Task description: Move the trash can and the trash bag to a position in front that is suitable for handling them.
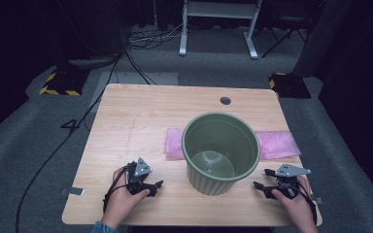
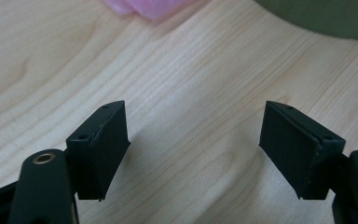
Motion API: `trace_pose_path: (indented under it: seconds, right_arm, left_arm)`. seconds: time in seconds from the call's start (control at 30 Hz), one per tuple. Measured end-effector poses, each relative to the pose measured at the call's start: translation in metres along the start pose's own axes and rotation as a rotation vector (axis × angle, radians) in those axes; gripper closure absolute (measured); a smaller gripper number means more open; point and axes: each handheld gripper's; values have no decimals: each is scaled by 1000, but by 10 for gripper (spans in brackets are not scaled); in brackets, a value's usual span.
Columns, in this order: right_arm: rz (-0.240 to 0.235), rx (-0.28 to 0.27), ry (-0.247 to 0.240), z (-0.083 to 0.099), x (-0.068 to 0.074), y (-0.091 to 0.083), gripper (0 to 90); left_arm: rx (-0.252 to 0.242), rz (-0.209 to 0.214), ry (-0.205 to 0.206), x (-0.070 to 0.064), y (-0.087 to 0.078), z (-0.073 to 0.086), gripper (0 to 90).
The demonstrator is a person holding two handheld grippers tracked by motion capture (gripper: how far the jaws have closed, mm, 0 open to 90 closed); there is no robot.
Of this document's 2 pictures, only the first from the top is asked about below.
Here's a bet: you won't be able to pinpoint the grey tape strip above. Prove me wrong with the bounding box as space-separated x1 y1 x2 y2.
60 186 85 197

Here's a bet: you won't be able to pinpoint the hand-held gripper black cable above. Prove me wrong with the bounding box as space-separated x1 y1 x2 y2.
294 182 319 225
102 166 129 214

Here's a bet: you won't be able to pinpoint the black tripod stand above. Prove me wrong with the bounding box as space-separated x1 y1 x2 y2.
260 17 309 59

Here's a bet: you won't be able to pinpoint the long black floor cable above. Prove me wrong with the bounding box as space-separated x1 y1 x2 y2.
15 52 124 233

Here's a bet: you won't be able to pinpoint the grey flat stand base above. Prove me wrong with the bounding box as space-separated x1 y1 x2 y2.
67 55 122 71

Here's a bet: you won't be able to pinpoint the person's left hand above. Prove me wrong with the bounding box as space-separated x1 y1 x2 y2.
101 167 151 229

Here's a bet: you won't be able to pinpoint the tangle of floor cables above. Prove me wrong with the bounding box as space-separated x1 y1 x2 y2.
125 22 192 85

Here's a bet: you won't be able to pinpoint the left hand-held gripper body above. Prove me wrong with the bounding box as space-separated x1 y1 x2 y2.
124 157 156 196

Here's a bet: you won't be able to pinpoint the right hand-held gripper black cable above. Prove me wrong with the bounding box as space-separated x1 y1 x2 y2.
294 182 319 225

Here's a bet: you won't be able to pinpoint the grey curtain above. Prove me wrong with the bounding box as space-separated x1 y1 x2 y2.
291 0 355 79

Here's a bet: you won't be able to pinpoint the person's left denim sleeve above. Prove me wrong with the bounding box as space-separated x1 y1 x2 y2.
90 220 119 233

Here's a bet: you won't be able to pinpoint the pink plastic trash bag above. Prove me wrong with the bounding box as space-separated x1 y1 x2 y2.
164 127 302 161

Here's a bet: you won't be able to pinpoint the person's right hand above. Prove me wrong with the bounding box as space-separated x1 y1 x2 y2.
270 176 319 233

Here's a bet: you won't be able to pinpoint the left hand-held gripper black cable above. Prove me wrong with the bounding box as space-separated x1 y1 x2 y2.
102 166 129 214

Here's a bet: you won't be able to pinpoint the white metal table frame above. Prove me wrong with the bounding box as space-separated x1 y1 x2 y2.
178 0 263 60

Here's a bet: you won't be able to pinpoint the green plastic trash bin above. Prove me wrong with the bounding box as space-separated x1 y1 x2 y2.
181 112 261 197

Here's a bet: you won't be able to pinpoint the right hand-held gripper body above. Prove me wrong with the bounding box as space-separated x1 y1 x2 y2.
273 163 312 199

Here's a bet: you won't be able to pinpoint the black yellow striped stand base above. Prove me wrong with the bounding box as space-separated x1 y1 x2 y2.
39 66 90 97
268 72 313 100

